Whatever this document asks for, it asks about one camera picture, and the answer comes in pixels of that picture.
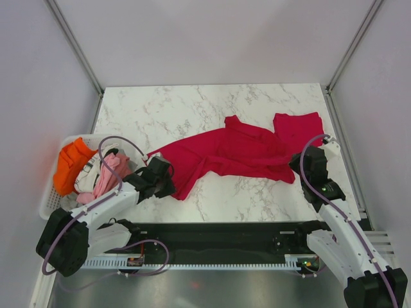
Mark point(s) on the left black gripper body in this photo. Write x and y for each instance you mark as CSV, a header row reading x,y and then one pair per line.
x,y
165,186

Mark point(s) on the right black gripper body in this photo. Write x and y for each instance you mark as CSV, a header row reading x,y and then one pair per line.
x,y
295,164

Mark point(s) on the red t-shirt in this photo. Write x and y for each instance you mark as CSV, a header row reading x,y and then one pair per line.
x,y
237,149
296,131

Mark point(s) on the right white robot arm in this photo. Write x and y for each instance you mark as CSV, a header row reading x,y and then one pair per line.
x,y
368,280

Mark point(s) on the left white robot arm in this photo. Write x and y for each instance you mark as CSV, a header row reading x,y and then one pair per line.
x,y
72,237

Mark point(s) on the folded red t-shirt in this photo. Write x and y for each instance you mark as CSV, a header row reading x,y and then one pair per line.
x,y
296,131

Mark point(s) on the dusty rose t-shirt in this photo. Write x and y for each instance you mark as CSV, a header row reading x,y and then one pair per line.
x,y
121,165

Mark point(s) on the pink t-shirt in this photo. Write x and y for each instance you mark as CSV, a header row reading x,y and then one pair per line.
x,y
105,182

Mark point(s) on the white printed t-shirt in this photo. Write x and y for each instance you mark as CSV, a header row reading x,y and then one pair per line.
x,y
88,176

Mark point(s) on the orange t-shirt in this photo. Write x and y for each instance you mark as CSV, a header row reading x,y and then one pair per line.
x,y
71,160

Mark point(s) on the grey t-shirt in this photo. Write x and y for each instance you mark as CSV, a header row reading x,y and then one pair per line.
x,y
69,202

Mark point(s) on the white plastic laundry basket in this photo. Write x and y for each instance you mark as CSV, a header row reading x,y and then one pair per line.
x,y
51,199

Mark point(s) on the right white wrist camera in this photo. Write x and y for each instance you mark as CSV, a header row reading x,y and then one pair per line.
x,y
331,147

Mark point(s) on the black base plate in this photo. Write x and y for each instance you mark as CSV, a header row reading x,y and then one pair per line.
x,y
225,242

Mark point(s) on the white slotted cable duct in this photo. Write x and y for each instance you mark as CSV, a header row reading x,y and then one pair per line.
x,y
133,262

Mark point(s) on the right aluminium frame post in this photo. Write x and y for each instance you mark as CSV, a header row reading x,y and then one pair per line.
x,y
360,34

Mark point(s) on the aluminium frame post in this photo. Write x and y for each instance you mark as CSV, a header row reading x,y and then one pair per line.
x,y
360,34
69,35

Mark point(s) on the left aluminium frame post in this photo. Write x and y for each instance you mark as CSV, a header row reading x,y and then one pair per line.
x,y
69,35

